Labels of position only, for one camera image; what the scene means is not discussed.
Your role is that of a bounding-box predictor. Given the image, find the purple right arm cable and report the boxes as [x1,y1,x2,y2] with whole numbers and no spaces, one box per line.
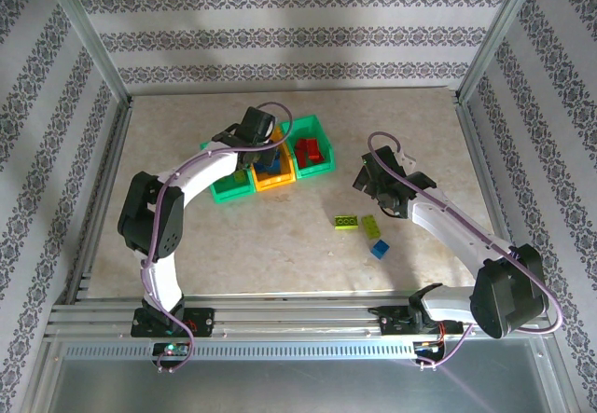
[367,131,564,371]

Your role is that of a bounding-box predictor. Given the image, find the aluminium frame post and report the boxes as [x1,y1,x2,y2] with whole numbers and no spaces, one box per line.
[456,0,549,104]
[44,0,132,103]

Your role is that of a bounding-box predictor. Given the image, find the slotted metal cable duct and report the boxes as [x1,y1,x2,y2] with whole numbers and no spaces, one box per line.
[60,341,537,361]

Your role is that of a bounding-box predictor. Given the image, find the aluminium mounting rail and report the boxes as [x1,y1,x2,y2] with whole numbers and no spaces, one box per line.
[46,296,554,345]

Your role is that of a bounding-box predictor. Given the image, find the flat lime lego brick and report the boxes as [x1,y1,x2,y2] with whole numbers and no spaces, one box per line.
[361,214,382,240]

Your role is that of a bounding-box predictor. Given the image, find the green bin holding lime bricks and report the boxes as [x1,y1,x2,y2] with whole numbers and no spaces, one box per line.
[200,140,257,205]

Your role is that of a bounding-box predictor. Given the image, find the yellow plastic bin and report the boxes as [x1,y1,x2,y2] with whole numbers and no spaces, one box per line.
[250,126,299,194]

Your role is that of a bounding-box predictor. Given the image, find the green bin holding red bricks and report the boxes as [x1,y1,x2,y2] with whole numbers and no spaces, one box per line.
[279,113,338,181]

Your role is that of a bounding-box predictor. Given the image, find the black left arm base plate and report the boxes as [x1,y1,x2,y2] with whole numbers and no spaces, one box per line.
[132,308,215,338]

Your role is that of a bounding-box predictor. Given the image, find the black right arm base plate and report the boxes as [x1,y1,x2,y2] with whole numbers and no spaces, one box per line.
[368,307,473,338]

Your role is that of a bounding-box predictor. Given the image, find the aluminium side rail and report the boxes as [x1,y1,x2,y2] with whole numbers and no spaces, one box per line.
[64,98,135,303]
[454,100,517,251]

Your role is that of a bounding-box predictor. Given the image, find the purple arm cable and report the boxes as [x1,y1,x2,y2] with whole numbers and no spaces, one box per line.
[367,131,564,371]
[142,101,294,373]

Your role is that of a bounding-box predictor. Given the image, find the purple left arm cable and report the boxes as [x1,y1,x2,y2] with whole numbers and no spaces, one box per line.
[142,101,294,373]

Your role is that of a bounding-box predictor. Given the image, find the grey metal sheet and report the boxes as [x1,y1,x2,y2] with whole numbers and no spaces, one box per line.
[27,356,570,413]

